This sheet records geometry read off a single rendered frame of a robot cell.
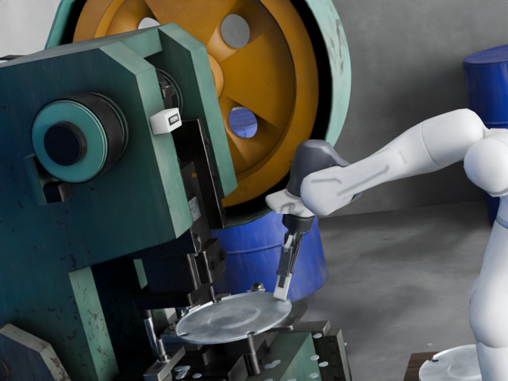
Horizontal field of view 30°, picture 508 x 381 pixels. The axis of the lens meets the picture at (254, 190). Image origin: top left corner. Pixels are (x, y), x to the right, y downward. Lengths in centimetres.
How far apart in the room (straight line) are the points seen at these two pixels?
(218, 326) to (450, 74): 336
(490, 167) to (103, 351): 104
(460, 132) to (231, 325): 72
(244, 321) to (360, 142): 341
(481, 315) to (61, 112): 96
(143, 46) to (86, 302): 62
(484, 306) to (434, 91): 352
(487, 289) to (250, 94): 88
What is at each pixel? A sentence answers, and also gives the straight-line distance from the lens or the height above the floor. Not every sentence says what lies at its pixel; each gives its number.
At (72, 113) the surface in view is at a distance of 198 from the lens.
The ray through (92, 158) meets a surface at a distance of 199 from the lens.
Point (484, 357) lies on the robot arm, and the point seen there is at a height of 68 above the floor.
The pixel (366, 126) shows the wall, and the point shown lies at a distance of 558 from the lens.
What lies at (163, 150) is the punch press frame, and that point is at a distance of 209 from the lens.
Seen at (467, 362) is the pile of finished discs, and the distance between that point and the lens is 281.
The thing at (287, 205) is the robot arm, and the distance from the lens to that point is 222.
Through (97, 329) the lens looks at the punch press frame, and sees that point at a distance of 236.
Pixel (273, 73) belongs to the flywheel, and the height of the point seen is 131.
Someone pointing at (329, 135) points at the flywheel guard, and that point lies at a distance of 245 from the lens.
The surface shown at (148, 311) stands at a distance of 233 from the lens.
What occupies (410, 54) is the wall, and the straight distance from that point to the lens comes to 544.
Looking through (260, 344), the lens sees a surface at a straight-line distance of 235.
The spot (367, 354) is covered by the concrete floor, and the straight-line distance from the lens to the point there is 388.
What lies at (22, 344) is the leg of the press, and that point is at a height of 86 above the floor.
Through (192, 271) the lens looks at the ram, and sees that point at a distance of 226.
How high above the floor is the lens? 162
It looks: 14 degrees down
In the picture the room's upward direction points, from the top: 13 degrees counter-clockwise
